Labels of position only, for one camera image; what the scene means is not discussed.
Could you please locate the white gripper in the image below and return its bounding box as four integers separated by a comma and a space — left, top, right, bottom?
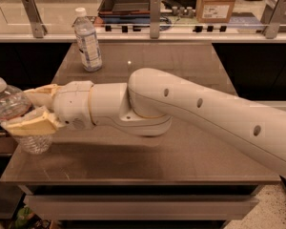
1, 81, 93, 136

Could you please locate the clear water bottle red label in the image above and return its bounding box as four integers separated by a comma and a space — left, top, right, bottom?
0, 77, 52, 155

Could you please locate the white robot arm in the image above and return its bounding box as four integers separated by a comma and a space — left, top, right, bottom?
2, 68, 286, 177

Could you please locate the water bottle white blue label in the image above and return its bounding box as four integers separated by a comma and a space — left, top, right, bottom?
74, 8, 102, 72

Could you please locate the table drawer front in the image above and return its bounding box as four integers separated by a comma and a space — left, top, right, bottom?
25, 196, 258, 220

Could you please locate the green object under table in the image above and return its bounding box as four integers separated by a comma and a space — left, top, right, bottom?
14, 207, 34, 229

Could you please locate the dark tray orange rim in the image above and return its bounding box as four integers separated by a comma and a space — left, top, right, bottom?
98, 0, 150, 15

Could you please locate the cardboard box with label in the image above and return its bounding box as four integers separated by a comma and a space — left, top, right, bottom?
195, 0, 235, 23

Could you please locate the left metal glass bracket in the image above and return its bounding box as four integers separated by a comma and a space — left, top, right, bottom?
21, 0, 48, 38

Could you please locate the metal glass bracket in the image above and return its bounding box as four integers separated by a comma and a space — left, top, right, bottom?
150, 0, 161, 39
262, 0, 286, 39
21, 0, 48, 38

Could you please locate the middle metal glass bracket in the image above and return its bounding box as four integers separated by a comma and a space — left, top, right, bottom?
150, 0, 161, 39

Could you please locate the right metal glass bracket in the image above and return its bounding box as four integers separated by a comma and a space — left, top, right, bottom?
262, 0, 286, 39

